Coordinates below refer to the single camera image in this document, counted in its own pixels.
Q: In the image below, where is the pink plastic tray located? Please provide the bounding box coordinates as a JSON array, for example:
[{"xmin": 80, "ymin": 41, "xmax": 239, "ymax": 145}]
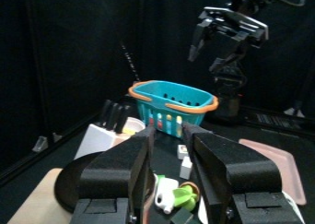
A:
[{"xmin": 239, "ymin": 137, "xmax": 307, "ymax": 206}]

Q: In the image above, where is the white knife block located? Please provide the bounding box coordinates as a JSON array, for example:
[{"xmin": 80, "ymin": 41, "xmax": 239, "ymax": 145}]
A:
[{"xmin": 72, "ymin": 123, "xmax": 133, "ymax": 161}]

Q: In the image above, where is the black knife handle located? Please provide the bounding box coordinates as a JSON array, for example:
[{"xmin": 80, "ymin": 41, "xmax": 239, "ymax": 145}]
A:
[
  {"xmin": 104, "ymin": 102, "xmax": 121, "ymax": 131},
  {"xmin": 113, "ymin": 105, "xmax": 132, "ymax": 135},
  {"xmin": 97, "ymin": 99, "xmax": 113, "ymax": 128}
]

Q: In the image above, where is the white round bowl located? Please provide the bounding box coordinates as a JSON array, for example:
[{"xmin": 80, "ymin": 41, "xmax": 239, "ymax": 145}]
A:
[{"xmin": 121, "ymin": 116, "xmax": 148, "ymax": 137}]

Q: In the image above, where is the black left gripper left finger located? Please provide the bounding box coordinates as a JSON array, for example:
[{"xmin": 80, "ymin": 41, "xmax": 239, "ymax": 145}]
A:
[{"xmin": 71, "ymin": 125, "xmax": 157, "ymax": 224}]

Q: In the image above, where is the teal basket with orange rim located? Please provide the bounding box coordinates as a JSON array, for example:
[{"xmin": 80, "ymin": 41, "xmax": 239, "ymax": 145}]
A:
[{"xmin": 128, "ymin": 79, "xmax": 220, "ymax": 139}]

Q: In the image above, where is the beige wooden cutting board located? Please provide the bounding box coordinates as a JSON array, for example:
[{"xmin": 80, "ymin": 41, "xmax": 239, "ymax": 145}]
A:
[{"xmin": 7, "ymin": 167, "xmax": 77, "ymax": 224}]

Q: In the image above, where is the dark green box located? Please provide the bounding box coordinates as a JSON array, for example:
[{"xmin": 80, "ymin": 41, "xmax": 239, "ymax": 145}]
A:
[{"xmin": 168, "ymin": 206, "xmax": 197, "ymax": 224}]

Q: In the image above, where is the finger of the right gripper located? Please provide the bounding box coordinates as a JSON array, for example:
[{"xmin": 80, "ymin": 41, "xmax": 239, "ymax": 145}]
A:
[
  {"xmin": 187, "ymin": 20, "xmax": 212, "ymax": 64},
  {"xmin": 208, "ymin": 44, "xmax": 248, "ymax": 74}
]

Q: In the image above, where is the green starfruit bottom piece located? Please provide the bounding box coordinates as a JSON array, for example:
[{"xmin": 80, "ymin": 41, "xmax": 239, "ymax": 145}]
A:
[{"xmin": 171, "ymin": 185, "xmax": 199, "ymax": 212}]

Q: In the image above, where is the small white printed cube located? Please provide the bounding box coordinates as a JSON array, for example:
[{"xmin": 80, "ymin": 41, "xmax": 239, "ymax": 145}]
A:
[{"xmin": 176, "ymin": 144, "xmax": 189, "ymax": 160}]

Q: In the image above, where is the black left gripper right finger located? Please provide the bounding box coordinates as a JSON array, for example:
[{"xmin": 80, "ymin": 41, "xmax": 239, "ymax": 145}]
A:
[{"xmin": 181, "ymin": 121, "xmax": 306, "ymax": 224}]

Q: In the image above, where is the white toy bottle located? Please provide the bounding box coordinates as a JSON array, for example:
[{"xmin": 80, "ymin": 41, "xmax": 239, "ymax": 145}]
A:
[{"xmin": 153, "ymin": 177, "xmax": 181, "ymax": 215}]

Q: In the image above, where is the white bracket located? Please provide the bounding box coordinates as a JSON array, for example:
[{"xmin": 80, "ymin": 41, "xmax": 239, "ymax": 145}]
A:
[{"xmin": 283, "ymin": 106, "xmax": 307, "ymax": 119}]

